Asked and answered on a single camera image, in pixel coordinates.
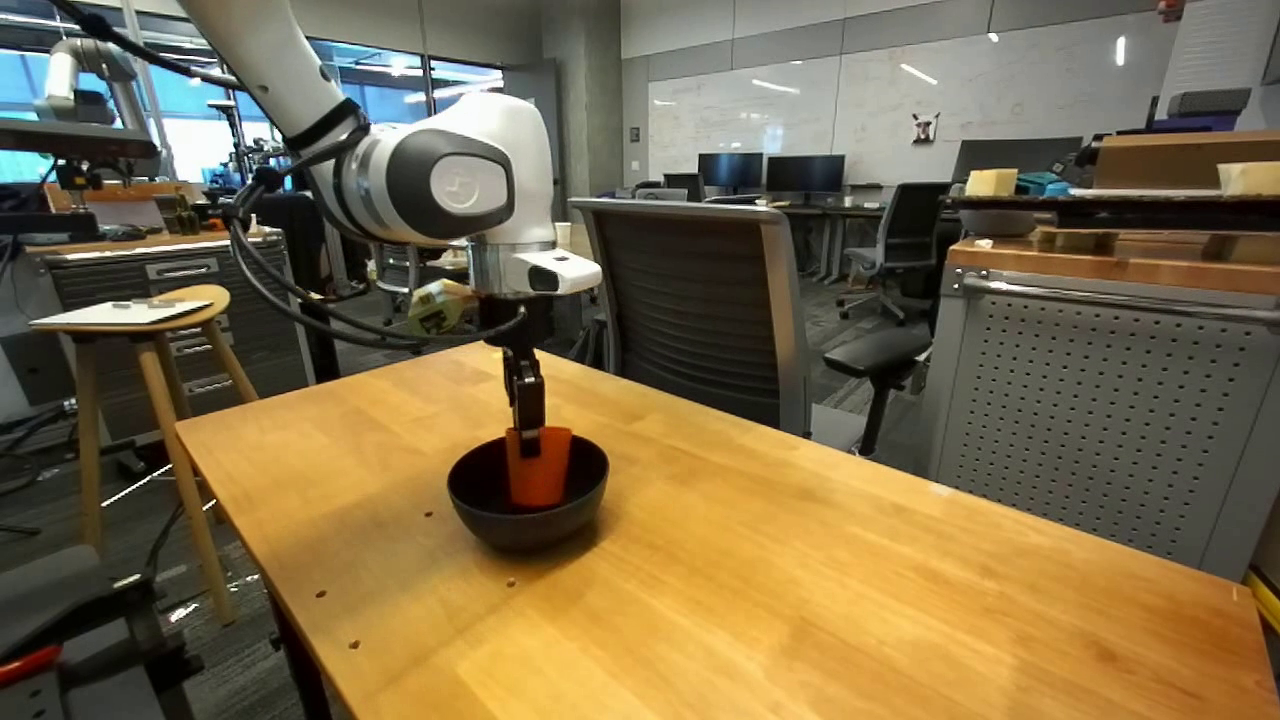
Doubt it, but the orange plastic cup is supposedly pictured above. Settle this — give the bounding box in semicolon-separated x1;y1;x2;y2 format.
499;423;582;518

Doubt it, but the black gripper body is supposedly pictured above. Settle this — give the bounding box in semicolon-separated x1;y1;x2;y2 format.
492;291;559;359

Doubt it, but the black bowl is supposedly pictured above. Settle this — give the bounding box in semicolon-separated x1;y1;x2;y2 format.
446;429;616;559

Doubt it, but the white sheet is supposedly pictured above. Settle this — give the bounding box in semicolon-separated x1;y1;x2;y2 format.
28;291;215;339

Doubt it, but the grey mesh office chair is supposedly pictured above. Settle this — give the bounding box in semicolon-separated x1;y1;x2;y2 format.
567;192;811;440

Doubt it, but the perforated grey metal cabinet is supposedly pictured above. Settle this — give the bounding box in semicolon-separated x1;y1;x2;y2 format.
925;264;1280;585

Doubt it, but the black computer monitor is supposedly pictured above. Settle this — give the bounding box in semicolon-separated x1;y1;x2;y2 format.
765;152;849;206
694;147;769;206

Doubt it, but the wooden stool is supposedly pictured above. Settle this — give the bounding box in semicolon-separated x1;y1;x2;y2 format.
28;281;264;630

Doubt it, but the grey drawer cabinet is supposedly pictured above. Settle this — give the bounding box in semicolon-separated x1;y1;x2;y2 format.
19;224;319;448

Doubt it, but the tan foam block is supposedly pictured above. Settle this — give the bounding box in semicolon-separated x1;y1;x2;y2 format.
960;164;1024;206

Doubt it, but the wooden box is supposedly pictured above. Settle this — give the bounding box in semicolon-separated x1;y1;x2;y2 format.
1088;129;1280;192

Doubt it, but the yellow tape piece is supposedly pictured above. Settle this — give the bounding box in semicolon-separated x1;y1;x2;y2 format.
1244;567;1280;635

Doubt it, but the black office chair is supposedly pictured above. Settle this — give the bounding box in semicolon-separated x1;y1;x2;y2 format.
819;180;960;462

